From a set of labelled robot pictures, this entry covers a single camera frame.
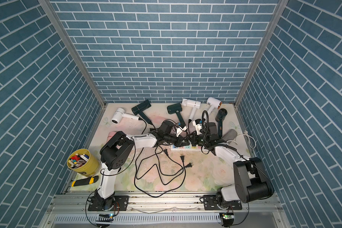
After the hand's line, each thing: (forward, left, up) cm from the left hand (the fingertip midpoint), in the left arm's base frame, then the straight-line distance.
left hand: (191, 144), depth 88 cm
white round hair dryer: (+28, +53, -3) cm, 61 cm away
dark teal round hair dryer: (+24, -23, 0) cm, 33 cm away
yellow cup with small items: (-12, +63, +1) cm, 64 cm away
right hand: (+4, +2, +4) cm, 6 cm away
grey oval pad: (+10, -29, -5) cm, 31 cm away
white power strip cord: (+9, -46, -10) cm, 48 cm away
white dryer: (+40, -22, -1) cm, 45 cm away
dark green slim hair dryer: (+33, +39, -3) cm, 51 cm away
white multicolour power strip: (0, +2, -4) cm, 4 cm away
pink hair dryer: (+10, +54, -4) cm, 55 cm away
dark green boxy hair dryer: (+34, +9, -2) cm, 36 cm away
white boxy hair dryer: (+40, -3, -2) cm, 41 cm away
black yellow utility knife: (-19, +61, -8) cm, 64 cm away
